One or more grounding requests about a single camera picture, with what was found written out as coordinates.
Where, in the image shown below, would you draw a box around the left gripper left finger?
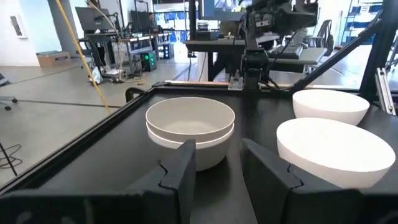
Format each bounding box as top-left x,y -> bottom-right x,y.
0,139 -> 197,224

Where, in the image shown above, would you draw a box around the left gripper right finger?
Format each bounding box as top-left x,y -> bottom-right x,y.
241,138 -> 398,224

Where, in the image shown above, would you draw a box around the black keyboard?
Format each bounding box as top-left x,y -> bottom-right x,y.
267,43 -> 305,60

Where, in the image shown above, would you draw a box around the black desk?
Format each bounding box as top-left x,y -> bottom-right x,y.
183,38 -> 280,83

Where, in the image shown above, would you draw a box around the large monitor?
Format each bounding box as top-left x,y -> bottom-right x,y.
198,0 -> 253,22

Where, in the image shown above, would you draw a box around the silver table clamp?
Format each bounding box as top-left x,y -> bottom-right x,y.
228,69 -> 244,91

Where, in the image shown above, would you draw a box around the grey desk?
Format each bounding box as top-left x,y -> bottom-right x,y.
267,45 -> 328,74

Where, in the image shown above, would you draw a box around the black office chair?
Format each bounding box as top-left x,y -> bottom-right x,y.
306,19 -> 335,49

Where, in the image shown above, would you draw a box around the blue storage shelving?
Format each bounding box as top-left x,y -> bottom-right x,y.
340,2 -> 384,45

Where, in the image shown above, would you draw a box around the person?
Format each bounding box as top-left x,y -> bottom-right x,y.
148,12 -> 160,32

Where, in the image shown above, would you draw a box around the computer with green light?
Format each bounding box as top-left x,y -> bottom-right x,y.
141,51 -> 158,72

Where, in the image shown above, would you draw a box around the black monitor on desk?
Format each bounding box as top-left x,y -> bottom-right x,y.
75,6 -> 114,32

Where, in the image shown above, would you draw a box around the cardboard box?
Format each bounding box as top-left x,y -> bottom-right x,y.
36,50 -> 72,68

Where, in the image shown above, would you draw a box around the office chair base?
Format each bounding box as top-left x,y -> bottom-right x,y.
0,73 -> 19,111

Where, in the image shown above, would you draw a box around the round building pillar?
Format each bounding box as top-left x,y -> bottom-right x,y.
47,0 -> 78,57

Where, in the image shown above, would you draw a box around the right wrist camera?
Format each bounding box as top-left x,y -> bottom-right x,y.
254,19 -> 272,29

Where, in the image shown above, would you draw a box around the black corner handle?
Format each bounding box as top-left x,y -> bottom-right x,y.
125,87 -> 147,104

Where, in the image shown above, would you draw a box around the silver frame bracket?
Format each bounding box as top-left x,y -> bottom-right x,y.
374,67 -> 397,116

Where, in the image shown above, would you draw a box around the yellow hanging cable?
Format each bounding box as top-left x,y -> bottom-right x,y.
55,0 -> 111,113

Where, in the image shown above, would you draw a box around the black floor cables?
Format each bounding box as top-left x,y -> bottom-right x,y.
0,142 -> 23,177

